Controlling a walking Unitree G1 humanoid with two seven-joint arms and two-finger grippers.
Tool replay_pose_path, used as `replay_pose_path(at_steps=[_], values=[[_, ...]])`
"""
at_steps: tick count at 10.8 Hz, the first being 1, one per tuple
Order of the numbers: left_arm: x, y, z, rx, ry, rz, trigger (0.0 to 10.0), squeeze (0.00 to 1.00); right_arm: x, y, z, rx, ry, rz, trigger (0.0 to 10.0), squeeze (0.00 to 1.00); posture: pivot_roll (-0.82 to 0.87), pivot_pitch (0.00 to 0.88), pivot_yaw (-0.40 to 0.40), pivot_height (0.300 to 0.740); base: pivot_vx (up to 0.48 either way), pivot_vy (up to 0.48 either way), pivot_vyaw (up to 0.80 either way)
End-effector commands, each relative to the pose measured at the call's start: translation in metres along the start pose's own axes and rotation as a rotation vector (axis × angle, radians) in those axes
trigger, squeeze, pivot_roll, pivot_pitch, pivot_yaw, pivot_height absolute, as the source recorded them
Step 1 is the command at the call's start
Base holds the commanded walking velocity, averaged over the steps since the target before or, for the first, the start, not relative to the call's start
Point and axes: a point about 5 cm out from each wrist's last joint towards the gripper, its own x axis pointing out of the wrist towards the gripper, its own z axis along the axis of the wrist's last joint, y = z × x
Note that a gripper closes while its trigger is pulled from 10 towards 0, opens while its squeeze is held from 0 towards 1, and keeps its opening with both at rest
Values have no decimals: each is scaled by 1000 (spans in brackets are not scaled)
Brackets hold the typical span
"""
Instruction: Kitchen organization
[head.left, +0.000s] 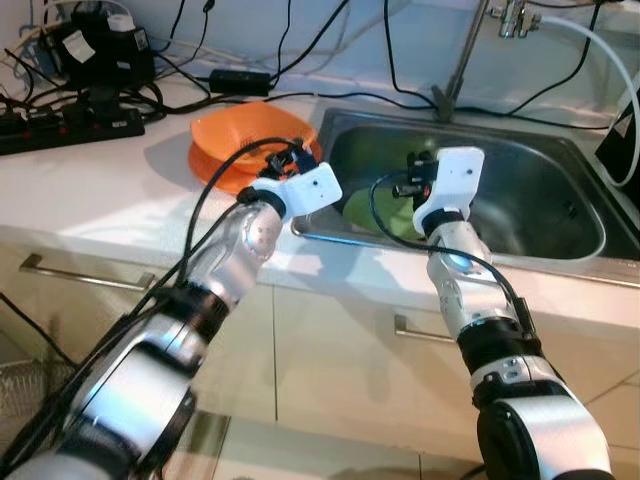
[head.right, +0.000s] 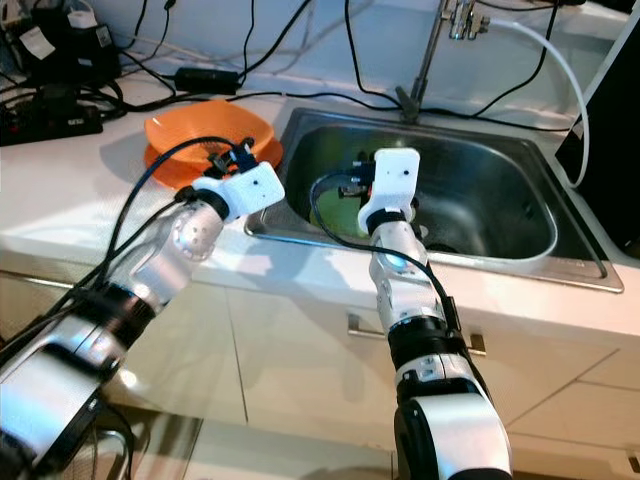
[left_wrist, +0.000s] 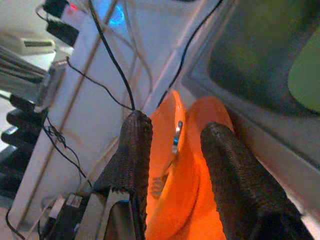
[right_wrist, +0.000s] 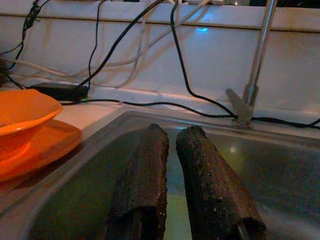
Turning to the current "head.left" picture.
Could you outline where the green plate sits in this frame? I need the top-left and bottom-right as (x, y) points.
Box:
(343, 185), (426, 241)

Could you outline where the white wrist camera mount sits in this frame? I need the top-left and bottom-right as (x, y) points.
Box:
(252, 165), (343, 222)
(413, 148), (487, 224)

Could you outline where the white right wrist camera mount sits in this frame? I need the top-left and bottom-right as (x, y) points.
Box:
(413, 148), (487, 224)

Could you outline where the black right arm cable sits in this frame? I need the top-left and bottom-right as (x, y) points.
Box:
(368, 172), (536, 336)

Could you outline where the black adapter power cable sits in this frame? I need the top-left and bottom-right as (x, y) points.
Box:
(268, 0), (353, 79)

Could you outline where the stainless steel sink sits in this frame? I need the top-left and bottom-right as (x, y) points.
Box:
(290, 108), (640, 289)

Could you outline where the long metal drawer handle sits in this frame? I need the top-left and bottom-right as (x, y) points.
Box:
(18, 253), (156, 291)

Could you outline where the short metal cabinet handle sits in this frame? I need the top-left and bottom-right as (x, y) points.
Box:
(393, 315), (451, 346)

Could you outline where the white water hose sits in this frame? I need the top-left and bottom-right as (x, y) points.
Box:
(533, 13), (640, 188)

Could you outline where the long black countertop cable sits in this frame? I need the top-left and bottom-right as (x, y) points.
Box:
(150, 88), (640, 131)

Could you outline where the black power adapter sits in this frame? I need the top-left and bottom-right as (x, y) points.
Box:
(208, 68), (273, 96)

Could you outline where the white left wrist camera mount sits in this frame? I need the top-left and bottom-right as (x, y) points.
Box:
(252, 165), (343, 222)

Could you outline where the thick black hanging cable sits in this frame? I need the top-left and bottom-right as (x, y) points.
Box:
(382, 0), (436, 105)

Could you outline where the black power strip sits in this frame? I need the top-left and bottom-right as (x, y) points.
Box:
(0, 105), (146, 156)

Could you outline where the orange plastic bowl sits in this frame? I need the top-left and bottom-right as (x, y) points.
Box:
(190, 102), (321, 173)

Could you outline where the metal faucet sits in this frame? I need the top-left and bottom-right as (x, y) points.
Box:
(428, 0), (538, 122)

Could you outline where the white plug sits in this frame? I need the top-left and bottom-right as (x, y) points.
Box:
(104, 12), (137, 32)

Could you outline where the black charger box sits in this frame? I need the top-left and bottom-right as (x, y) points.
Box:
(45, 15), (156, 91)

